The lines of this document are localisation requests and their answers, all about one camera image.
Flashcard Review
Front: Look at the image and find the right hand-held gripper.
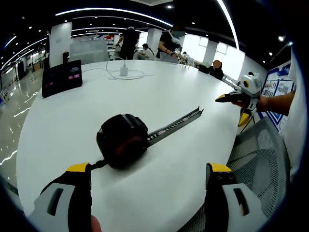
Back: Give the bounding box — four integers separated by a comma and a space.
215, 72, 262, 128

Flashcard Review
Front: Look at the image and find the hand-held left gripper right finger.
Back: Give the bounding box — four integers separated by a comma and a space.
204, 162, 264, 232

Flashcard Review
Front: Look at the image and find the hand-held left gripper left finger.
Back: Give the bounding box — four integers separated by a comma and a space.
28, 162, 94, 232

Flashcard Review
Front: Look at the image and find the black tape measure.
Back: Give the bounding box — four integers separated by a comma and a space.
90, 105, 204, 170

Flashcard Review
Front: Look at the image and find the person's right forearm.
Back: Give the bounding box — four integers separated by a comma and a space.
265, 90, 296, 116

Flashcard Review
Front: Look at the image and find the blue white display board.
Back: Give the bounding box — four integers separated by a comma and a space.
256, 63, 296, 134

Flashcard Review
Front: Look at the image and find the grey mesh office chair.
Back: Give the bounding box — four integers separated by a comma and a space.
180, 116, 291, 232

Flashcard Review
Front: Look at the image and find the person's body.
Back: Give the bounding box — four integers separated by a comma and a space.
281, 42, 309, 183

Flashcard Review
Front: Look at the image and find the black tablet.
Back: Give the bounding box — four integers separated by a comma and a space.
42, 59, 84, 99

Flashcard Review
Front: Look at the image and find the white frosted partition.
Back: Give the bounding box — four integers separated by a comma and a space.
69, 39, 110, 65

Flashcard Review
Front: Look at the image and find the white cable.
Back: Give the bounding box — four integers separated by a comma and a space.
81, 56, 155, 81

